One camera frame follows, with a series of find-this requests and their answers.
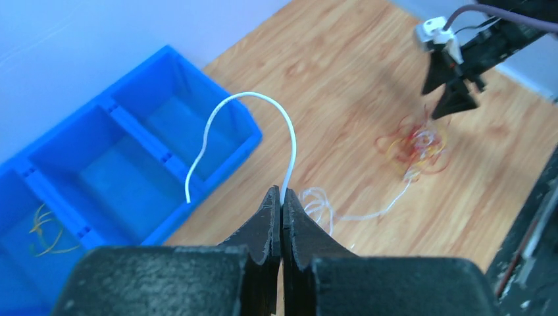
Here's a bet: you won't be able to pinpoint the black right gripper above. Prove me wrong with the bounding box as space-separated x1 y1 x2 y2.
421 1 557 120

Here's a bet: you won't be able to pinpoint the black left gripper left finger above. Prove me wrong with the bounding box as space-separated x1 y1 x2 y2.
52 186 280 315

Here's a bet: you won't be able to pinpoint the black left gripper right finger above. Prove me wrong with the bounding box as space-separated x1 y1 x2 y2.
282 190 501 315

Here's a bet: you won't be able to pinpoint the red yellow white cables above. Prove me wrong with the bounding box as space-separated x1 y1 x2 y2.
375 107 452 182

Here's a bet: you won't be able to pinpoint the white cable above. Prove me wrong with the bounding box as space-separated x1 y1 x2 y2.
184 92 413 245

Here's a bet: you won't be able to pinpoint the blue three-compartment bin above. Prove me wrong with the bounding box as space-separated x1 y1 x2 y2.
1 46 262 315

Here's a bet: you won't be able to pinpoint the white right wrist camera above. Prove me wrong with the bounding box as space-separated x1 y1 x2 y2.
414 16 464 65

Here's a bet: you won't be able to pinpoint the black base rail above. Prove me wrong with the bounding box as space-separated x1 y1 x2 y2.
486 152 557 316

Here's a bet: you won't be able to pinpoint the yellow cable in bin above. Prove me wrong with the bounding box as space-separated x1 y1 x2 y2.
28 202 82 258

